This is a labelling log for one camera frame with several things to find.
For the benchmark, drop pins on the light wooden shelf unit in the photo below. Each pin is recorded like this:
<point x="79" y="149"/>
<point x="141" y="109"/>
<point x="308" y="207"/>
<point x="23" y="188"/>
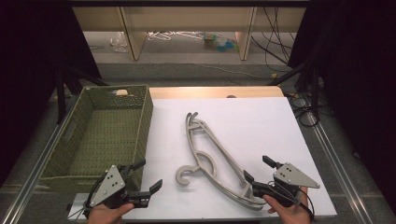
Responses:
<point x="186" y="18"/>

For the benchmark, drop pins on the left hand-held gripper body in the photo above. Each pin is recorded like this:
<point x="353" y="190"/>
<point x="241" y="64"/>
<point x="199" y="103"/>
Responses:
<point x="109" y="184"/>

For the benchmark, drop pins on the colourful plastic toys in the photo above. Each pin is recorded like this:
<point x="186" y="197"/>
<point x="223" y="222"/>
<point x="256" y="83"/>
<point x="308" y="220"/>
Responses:
<point x="218" y="42"/>

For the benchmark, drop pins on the green woven basket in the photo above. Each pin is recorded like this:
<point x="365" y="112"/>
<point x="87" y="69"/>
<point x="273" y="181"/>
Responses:
<point x="102" y="137"/>

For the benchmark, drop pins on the black stand legs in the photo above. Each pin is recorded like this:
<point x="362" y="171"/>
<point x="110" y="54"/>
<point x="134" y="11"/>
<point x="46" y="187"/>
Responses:
<point x="60" y="93"/>
<point x="315" y="90"/>

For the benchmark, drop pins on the clear plastic bag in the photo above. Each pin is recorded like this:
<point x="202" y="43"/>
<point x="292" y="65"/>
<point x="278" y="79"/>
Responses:
<point x="119" y="42"/>

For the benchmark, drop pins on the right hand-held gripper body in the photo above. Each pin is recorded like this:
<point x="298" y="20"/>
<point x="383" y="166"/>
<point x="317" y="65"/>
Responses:
<point x="294" y="177"/>

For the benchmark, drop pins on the person's left hand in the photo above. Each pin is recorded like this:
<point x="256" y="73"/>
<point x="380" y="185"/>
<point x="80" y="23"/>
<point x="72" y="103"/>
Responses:
<point x="106" y="214"/>

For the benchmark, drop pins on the white paper sheet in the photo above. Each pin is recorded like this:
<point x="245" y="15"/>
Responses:
<point x="255" y="130"/>

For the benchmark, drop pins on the grey plastic clothes hanger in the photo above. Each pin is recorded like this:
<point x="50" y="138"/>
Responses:
<point x="195" y="115"/>
<point x="187" y="137"/>

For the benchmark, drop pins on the metal floor rail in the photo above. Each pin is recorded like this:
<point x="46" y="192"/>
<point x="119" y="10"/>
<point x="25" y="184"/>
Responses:
<point x="337" y="172"/>
<point x="31" y="182"/>

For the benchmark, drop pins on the person's right hand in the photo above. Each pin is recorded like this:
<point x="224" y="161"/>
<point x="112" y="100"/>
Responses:
<point x="289" y="213"/>

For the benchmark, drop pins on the black curtain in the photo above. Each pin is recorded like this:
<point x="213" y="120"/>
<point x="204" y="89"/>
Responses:
<point x="31" y="62"/>
<point x="358" y="77"/>

